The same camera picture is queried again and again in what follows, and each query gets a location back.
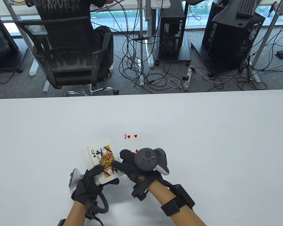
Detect black mesh office chair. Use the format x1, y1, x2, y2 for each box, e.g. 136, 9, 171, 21
14, 16, 120, 97

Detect clubs face playing card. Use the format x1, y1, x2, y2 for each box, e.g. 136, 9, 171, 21
88, 138, 125, 180

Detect person's right forearm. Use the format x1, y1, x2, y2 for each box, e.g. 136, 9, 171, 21
147, 179, 207, 226

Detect person's right hand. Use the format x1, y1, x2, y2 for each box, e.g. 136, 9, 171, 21
112, 149, 174, 189

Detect tangle of black cables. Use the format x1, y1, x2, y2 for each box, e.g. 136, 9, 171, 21
118, 0, 187, 91
195, 53, 283, 91

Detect black wheeled computer stand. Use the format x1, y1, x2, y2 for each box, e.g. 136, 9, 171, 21
155, 31, 192, 66

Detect aluminium frame leg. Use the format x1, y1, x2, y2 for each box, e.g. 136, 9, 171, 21
250, 1, 283, 83
4, 0, 51, 93

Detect white cable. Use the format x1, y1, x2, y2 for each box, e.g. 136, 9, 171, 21
167, 78, 187, 90

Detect black equipment cart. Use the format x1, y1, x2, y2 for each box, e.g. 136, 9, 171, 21
0, 14, 24, 74

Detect black keyboard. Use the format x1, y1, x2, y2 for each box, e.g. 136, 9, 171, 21
236, 0, 262, 18

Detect person's left forearm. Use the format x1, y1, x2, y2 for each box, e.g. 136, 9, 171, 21
64, 201, 90, 226

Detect deck of playing cards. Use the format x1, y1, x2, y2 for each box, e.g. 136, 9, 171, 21
80, 138, 125, 186

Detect black wrist strap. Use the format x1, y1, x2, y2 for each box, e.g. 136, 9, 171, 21
160, 199, 181, 217

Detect red hearts playing card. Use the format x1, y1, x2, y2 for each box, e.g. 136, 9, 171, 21
123, 132, 143, 155

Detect large black computer case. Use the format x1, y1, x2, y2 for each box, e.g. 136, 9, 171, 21
207, 11, 266, 72

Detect black computer tower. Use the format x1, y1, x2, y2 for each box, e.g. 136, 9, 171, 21
158, 0, 187, 60
202, 0, 229, 50

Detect white power strip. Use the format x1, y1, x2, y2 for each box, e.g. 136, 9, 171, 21
184, 67, 196, 89

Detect person's left hand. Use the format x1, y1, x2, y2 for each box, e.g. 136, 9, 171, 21
71, 165, 120, 210

